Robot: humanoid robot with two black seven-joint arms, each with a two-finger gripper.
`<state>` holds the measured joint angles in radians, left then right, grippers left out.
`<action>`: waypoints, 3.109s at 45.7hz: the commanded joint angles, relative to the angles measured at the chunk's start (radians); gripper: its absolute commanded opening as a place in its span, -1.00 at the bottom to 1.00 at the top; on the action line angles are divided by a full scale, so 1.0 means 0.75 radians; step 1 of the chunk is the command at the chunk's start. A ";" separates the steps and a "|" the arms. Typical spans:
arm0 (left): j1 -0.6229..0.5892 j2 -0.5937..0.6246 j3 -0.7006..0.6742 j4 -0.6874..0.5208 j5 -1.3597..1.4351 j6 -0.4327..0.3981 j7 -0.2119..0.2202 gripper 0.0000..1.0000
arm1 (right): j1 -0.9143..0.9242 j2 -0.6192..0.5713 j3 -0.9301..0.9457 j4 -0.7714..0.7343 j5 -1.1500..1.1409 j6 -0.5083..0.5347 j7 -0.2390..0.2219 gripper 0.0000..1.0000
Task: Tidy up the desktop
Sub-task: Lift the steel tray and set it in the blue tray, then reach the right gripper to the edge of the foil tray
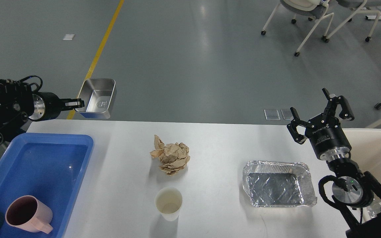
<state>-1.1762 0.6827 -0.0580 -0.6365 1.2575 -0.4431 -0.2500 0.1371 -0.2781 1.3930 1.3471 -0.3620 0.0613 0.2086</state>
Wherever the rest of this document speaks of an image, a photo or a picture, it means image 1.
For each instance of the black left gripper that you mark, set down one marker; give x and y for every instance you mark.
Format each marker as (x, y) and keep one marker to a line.
(48, 106)

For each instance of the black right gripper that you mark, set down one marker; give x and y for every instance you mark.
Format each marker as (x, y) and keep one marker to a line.
(324, 131)

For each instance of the stainless steel rectangular tin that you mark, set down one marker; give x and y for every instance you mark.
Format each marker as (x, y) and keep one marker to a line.
(98, 95)

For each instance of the aluminium foil tray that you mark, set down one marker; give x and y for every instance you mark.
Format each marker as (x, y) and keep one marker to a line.
(272, 184)

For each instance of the pink plastic mug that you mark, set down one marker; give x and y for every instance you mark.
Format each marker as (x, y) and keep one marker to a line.
(29, 214)

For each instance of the white paper cup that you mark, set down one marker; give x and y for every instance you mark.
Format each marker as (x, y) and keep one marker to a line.
(168, 202)

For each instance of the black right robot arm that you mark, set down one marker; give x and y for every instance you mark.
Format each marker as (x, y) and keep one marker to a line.
(349, 187)

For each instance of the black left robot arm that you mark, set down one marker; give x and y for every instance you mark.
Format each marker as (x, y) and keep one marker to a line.
(21, 102)

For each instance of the blue plastic tray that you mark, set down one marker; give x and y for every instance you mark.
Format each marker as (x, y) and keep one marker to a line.
(50, 167)

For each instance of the white chair left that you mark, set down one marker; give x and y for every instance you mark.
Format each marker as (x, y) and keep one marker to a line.
(316, 10)

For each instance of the white chair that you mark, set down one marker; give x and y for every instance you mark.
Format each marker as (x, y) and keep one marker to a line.
(316, 10)
(357, 7)

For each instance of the crumpled brown paper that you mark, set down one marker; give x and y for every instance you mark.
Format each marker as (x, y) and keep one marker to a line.
(172, 156)

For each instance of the white chair right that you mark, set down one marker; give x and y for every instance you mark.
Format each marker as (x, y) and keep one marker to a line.
(357, 7)

